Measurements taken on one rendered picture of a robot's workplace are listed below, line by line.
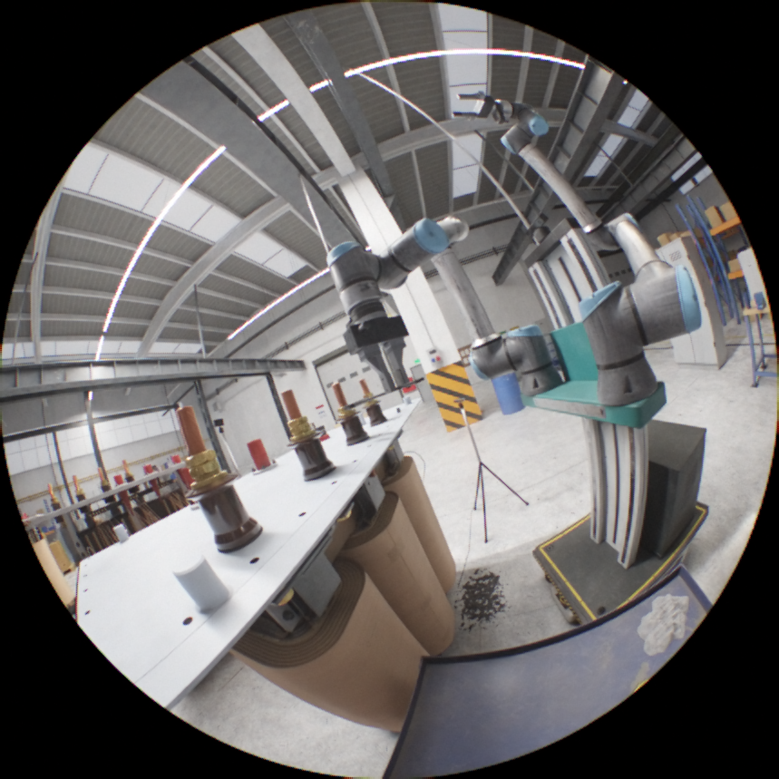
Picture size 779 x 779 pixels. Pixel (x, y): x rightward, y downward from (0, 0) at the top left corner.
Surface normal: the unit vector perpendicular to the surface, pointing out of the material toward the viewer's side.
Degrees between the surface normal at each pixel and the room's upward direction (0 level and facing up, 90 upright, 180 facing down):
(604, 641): 0
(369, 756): 0
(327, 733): 0
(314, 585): 90
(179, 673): 11
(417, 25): 174
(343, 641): 90
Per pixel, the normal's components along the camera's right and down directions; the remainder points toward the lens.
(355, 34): 0.46, 0.89
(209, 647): -0.19, -0.98
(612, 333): -0.82, 0.36
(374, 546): 0.45, -0.18
